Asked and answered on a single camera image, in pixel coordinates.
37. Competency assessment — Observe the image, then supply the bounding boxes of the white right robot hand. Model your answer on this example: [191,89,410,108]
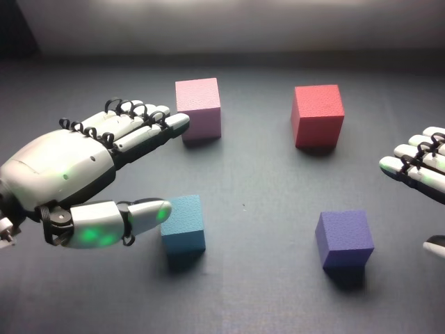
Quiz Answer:
[378,126,445,260]

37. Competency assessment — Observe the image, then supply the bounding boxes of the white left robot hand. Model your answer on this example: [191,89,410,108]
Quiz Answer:
[0,98,191,250]

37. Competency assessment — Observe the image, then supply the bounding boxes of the small blue cube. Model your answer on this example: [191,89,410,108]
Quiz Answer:
[160,194,207,260]

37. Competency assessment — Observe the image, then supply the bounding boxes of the small purple cube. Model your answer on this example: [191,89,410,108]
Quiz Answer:
[315,209,375,271]

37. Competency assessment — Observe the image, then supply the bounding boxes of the red foam cube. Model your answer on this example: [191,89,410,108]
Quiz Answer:
[290,84,346,149]

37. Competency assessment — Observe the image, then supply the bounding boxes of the pink foam cube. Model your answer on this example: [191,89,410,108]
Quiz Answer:
[175,77,223,142]

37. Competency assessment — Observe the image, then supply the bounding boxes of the grey table cloth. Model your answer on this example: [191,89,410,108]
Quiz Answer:
[0,51,445,334]

